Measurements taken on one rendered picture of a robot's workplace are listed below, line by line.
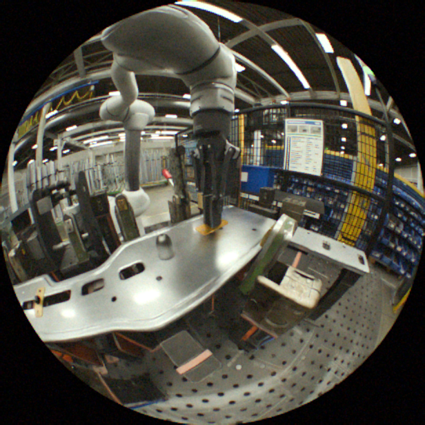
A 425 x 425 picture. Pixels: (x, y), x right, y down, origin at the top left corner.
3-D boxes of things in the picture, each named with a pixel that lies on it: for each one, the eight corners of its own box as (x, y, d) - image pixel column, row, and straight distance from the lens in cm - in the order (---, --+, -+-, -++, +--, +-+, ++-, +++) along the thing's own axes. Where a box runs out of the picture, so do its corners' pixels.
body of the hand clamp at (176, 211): (187, 279, 59) (174, 203, 38) (179, 270, 63) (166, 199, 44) (197, 272, 61) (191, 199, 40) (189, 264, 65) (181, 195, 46)
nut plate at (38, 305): (42, 317, 35) (38, 312, 34) (35, 317, 38) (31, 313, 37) (45, 287, 39) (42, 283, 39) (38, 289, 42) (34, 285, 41)
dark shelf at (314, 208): (322, 221, 54) (325, 214, 53) (185, 184, 100) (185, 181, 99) (322, 208, 75) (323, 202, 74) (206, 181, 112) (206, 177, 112)
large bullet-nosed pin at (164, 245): (165, 268, 26) (156, 240, 22) (159, 259, 28) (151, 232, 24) (178, 261, 26) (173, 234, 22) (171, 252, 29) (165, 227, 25)
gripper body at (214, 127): (185, 119, 29) (185, 161, 28) (213, 106, 23) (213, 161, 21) (211, 125, 33) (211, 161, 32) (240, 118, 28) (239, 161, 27)
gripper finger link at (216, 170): (220, 145, 28) (225, 144, 27) (223, 196, 28) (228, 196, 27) (205, 143, 25) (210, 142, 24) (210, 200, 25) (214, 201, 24)
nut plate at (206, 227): (204, 235, 27) (203, 231, 26) (194, 229, 29) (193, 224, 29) (229, 223, 32) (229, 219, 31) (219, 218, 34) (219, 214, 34)
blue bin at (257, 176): (266, 194, 61) (270, 167, 60) (215, 185, 74) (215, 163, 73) (273, 189, 77) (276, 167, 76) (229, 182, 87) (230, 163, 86)
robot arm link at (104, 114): (108, 91, 70) (133, 94, 75) (97, 102, 87) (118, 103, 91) (103, 119, 67) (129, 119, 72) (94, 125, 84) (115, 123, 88)
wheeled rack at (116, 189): (121, 196, 633) (116, 157, 625) (101, 201, 650) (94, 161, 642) (123, 190, 821) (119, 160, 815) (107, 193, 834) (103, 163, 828)
